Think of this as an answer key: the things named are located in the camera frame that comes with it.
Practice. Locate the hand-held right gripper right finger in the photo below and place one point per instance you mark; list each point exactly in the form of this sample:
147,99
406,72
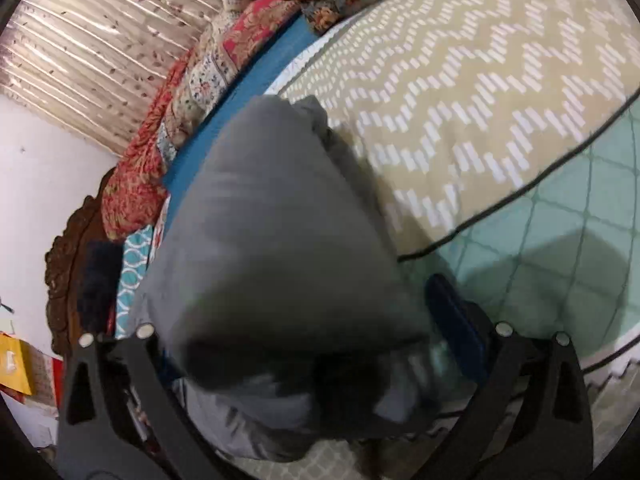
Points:
452,312

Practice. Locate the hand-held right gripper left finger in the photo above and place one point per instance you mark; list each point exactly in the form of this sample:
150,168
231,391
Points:
150,375

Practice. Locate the grey puffer jacket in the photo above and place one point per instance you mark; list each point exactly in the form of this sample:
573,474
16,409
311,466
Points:
260,240

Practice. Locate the dark blue cloth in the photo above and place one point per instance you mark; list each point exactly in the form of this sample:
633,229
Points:
100,280

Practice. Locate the carved wooden headboard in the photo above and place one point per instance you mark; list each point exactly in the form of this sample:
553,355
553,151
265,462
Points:
65,270

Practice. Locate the yellow bag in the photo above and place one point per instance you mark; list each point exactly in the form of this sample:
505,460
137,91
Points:
12,365

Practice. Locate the floral patchwork quilt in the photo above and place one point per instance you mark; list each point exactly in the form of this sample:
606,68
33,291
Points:
140,185

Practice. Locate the beige chevron blanket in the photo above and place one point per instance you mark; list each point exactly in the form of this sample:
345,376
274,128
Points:
475,85

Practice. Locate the beige patterned curtain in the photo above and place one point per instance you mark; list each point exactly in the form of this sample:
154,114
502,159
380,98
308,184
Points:
100,50

